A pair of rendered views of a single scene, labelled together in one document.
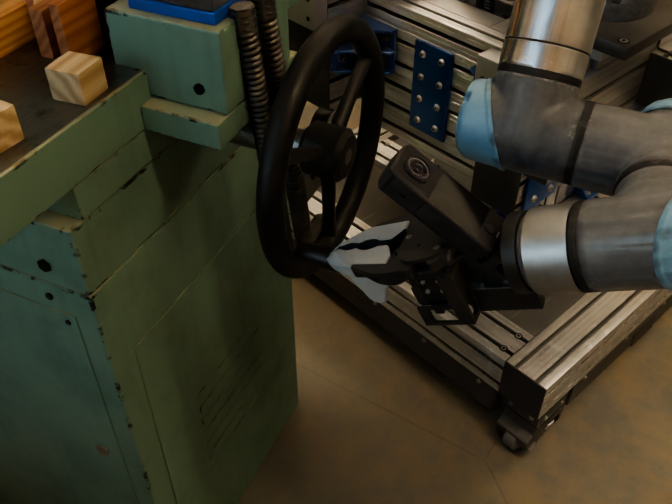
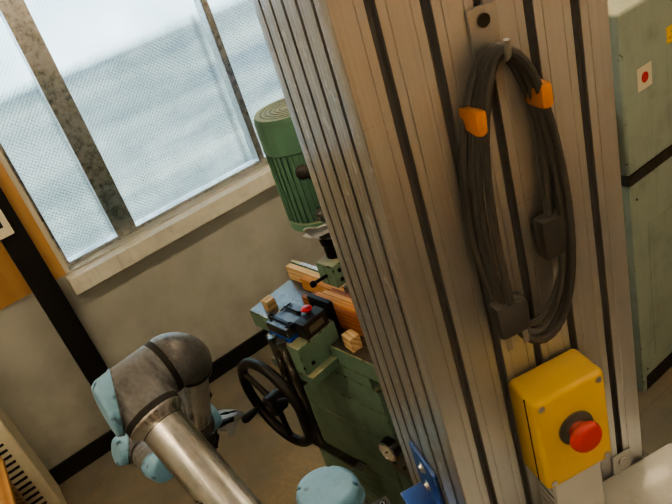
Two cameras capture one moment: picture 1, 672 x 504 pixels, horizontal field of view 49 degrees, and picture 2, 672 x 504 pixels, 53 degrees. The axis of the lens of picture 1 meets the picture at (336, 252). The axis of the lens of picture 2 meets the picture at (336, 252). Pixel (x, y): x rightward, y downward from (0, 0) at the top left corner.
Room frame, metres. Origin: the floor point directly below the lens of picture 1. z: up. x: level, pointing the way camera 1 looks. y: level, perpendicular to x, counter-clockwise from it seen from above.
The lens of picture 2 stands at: (1.63, -1.07, 1.98)
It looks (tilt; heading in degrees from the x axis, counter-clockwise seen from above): 29 degrees down; 120
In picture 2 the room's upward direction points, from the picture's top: 18 degrees counter-clockwise
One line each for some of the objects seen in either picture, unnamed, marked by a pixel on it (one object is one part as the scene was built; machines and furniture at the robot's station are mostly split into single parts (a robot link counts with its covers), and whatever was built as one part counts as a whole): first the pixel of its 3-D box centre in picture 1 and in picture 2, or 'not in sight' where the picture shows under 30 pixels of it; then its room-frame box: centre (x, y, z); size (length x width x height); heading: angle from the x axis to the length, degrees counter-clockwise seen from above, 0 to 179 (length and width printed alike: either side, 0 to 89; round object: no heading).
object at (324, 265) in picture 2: not in sight; (345, 264); (0.83, 0.34, 1.03); 0.14 x 0.07 x 0.09; 66
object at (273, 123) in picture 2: not in sight; (305, 164); (0.82, 0.32, 1.35); 0.18 x 0.18 x 0.31
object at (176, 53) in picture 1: (203, 34); (303, 340); (0.74, 0.14, 0.91); 0.15 x 0.14 x 0.09; 156
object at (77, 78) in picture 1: (77, 78); not in sight; (0.64, 0.25, 0.92); 0.04 x 0.04 x 0.03; 69
